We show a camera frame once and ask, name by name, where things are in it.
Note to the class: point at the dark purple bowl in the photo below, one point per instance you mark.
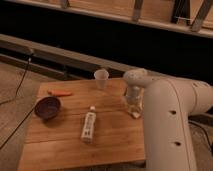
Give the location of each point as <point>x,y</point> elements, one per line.
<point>47,108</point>

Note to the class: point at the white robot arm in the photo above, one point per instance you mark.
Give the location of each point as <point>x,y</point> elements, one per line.
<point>167,103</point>

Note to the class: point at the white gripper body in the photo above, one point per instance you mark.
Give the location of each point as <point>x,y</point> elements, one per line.
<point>133,95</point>

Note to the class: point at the white tube bottle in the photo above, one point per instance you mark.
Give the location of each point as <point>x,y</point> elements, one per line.
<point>89,124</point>

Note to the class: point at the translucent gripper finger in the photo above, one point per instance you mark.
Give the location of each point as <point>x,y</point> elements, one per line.
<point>129,109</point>
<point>139,109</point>

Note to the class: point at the white sponge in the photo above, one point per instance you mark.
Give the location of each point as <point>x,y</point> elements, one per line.
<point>136,115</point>

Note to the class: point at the white plastic cup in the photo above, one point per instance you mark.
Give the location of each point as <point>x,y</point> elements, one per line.
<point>101,76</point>

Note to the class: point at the orange carrot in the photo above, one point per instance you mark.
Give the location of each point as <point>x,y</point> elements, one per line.
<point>58,93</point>

